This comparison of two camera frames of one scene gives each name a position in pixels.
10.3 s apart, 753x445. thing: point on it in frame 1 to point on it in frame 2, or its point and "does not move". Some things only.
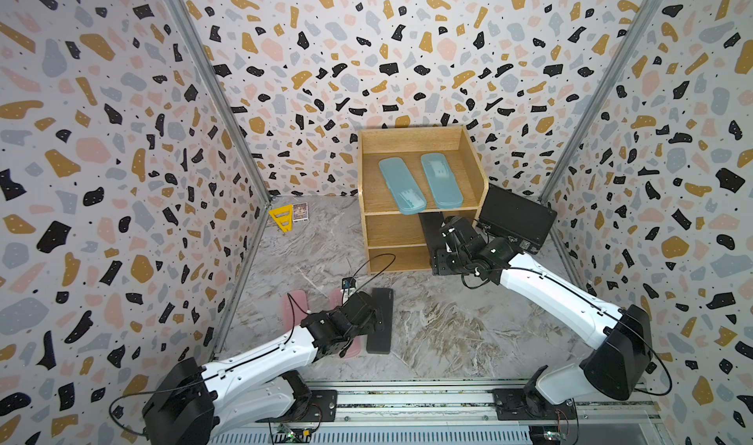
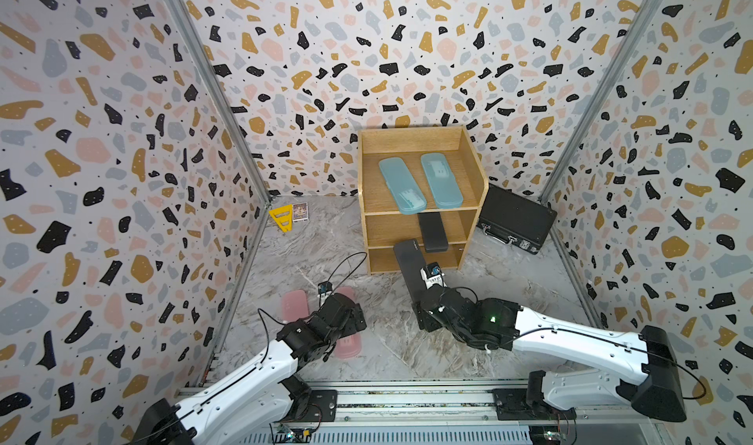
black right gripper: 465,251 to 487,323
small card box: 300,212 does not move
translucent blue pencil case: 402,185 does not move
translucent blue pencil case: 442,182 does not move
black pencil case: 380,341 to 411,261
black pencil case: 431,223 does not move
